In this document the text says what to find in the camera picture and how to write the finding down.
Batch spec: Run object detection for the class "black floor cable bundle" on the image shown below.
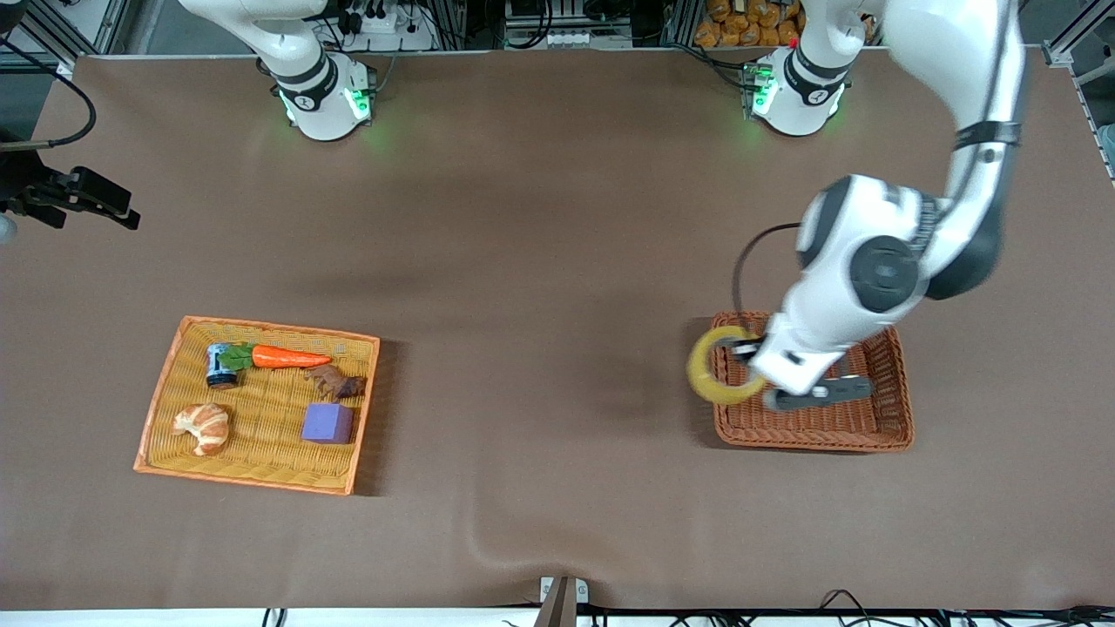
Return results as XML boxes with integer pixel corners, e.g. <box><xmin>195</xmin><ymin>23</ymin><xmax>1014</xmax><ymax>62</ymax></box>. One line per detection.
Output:
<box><xmin>601</xmin><ymin>590</ymin><xmax>1115</xmax><ymax>627</ymax></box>

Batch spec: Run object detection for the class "purple foam block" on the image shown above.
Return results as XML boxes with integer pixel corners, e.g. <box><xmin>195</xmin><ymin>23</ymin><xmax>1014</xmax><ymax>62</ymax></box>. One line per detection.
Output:
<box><xmin>301</xmin><ymin>402</ymin><xmax>356</xmax><ymax>446</ymax></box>

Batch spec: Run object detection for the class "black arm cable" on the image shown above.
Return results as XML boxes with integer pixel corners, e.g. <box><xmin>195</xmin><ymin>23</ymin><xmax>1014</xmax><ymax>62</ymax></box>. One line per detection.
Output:
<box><xmin>0</xmin><ymin>39</ymin><xmax>98</xmax><ymax>151</ymax></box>
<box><xmin>732</xmin><ymin>222</ymin><xmax>803</xmax><ymax>320</ymax></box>

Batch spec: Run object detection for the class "orange toy carrot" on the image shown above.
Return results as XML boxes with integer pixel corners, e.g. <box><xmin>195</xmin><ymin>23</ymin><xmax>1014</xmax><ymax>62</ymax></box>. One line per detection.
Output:
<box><xmin>218</xmin><ymin>343</ymin><xmax>333</xmax><ymax>372</ymax></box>

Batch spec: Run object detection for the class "aluminium frame profile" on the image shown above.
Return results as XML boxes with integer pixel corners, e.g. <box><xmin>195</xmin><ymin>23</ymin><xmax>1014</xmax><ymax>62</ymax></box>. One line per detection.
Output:
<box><xmin>22</xmin><ymin>0</ymin><xmax>132</xmax><ymax>81</ymax></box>
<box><xmin>1041</xmin><ymin>0</ymin><xmax>1115</xmax><ymax>92</ymax></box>

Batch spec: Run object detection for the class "brown table cover sheet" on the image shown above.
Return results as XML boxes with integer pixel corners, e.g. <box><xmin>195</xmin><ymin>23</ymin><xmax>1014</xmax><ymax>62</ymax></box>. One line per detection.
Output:
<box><xmin>0</xmin><ymin>48</ymin><xmax>1115</xmax><ymax>610</ymax></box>

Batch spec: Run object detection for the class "small blue can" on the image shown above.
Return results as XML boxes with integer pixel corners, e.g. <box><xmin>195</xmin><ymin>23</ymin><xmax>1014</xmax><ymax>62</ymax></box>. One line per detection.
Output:
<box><xmin>206</xmin><ymin>343</ymin><xmax>240</xmax><ymax>389</ymax></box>

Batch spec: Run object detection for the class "pile of orange buns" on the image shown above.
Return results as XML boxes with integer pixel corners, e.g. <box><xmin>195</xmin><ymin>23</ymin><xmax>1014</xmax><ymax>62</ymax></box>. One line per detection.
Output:
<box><xmin>694</xmin><ymin>0</ymin><xmax>807</xmax><ymax>49</ymax></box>

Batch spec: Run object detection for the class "yellow orange wicker tray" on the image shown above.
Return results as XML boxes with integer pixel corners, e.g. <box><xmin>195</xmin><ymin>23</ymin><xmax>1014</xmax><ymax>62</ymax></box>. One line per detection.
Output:
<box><xmin>133</xmin><ymin>315</ymin><xmax>382</xmax><ymax>497</ymax></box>

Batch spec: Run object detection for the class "grey metal clamp bracket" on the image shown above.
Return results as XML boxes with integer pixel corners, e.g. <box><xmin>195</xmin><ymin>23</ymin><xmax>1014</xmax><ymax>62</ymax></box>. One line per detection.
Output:
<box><xmin>538</xmin><ymin>575</ymin><xmax>590</xmax><ymax>627</ymax></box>

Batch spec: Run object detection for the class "toy croissant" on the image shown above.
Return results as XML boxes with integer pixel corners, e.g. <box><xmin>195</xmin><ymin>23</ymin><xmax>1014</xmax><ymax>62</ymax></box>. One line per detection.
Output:
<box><xmin>172</xmin><ymin>402</ymin><xmax>231</xmax><ymax>457</ymax></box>

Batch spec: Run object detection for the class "brown wicker basket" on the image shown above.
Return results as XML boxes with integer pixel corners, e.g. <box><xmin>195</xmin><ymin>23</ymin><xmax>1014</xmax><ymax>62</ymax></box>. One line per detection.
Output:
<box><xmin>709</xmin><ymin>311</ymin><xmax>916</xmax><ymax>454</ymax></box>

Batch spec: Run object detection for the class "white socket strip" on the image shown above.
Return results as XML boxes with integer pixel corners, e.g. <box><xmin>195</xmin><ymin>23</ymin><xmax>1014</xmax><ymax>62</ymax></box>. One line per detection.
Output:
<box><xmin>544</xmin><ymin>29</ymin><xmax>633</xmax><ymax>51</ymax></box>

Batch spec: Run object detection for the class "white power strip with plugs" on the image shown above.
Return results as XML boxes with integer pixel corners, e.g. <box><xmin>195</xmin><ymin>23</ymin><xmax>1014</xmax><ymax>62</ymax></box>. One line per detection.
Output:
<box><xmin>342</xmin><ymin>0</ymin><xmax>438</xmax><ymax>51</ymax></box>

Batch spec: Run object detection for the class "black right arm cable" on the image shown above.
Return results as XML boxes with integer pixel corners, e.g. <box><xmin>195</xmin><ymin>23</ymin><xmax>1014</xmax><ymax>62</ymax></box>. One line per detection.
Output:
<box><xmin>0</xmin><ymin>39</ymin><xmax>98</xmax><ymax>151</ymax></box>

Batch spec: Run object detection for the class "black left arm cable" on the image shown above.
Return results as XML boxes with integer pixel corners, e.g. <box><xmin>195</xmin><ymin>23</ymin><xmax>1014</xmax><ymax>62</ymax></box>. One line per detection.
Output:
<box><xmin>732</xmin><ymin>222</ymin><xmax>803</xmax><ymax>320</ymax></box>

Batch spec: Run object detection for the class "brown toy animal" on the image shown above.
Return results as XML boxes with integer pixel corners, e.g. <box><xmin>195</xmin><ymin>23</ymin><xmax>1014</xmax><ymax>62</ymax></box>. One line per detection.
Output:
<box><xmin>305</xmin><ymin>364</ymin><xmax>368</xmax><ymax>403</ymax></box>

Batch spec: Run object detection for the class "yellow clear tape roll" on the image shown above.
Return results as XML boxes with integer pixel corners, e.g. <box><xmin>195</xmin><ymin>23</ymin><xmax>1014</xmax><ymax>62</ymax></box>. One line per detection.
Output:
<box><xmin>687</xmin><ymin>326</ymin><xmax>769</xmax><ymax>407</ymax></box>

